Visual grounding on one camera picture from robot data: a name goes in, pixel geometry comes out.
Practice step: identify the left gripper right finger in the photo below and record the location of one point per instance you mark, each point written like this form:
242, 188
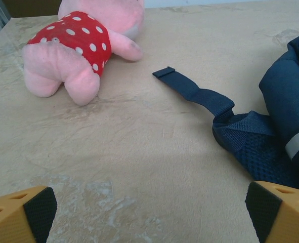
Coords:
285, 217

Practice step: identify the navy blue student backpack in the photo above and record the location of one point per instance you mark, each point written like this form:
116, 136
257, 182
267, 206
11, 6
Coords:
285, 88

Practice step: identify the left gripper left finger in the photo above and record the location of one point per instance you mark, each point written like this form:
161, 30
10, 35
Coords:
12, 220

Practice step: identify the pink plush pig toy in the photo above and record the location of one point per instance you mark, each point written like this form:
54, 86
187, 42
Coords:
70, 50

